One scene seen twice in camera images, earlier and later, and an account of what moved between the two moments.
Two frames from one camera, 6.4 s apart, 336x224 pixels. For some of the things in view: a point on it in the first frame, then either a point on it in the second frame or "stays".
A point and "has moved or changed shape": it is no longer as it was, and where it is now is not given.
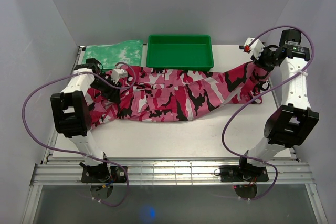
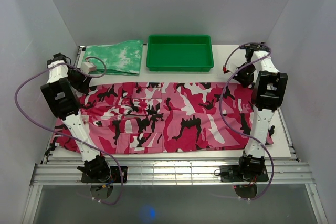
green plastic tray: (181, 53) stays
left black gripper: (113, 95) -> (82, 87)
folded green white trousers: (127, 53) stays
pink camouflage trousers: (154, 96) has moved or changed shape
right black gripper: (259, 63) -> (244, 82)
